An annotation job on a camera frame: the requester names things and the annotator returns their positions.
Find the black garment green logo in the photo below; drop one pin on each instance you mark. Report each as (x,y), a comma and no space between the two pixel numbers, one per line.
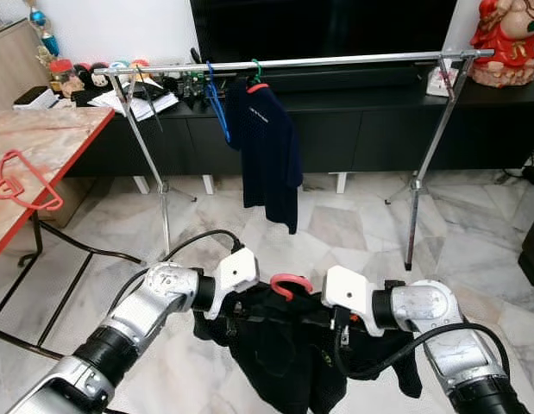
(284,362)

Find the red plastic hanger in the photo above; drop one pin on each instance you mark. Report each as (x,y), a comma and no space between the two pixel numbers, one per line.
(55,201)
(291,277)

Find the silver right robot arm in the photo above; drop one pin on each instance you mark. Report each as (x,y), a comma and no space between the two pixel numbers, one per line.
(448,310)

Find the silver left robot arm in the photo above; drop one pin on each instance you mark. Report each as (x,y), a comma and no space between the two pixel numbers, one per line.
(154,302)

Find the blue plastic hanger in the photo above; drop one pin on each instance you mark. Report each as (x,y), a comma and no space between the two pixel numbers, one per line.
(219,116)

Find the green plastic hanger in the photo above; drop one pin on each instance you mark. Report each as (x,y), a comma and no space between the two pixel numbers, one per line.
(256,72)

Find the navy blue shirt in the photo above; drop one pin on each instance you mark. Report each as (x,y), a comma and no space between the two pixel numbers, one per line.
(271,151)

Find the black TV console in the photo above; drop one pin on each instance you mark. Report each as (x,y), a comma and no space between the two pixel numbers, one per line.
(370,125)

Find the white paper stack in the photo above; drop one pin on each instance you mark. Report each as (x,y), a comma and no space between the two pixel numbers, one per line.
(124,103)

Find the chrome clothes rack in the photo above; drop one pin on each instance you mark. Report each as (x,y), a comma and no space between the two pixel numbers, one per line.
(344,60)

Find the yellow bear plush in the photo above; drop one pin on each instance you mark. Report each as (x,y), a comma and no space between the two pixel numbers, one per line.
(139,67)

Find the white tissue pack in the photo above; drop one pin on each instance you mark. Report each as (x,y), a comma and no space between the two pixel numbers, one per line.
(443,79)

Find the black mouse plush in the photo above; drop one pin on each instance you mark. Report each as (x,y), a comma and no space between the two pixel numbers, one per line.
(96,76)

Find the jar with red lid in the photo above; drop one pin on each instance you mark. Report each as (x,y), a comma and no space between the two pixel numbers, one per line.
(61,78)

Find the black television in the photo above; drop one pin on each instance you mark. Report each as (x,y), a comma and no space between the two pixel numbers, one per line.
(318,28)

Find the wooden cabinet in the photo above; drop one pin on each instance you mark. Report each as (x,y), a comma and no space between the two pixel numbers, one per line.
(12,60)

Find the red robed statue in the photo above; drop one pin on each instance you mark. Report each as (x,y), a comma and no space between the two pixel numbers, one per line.
(508,43)

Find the blue gold ornament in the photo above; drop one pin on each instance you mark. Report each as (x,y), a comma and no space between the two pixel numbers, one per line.
(42,30)

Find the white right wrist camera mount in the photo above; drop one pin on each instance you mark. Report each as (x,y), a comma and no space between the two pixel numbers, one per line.
(348,293)

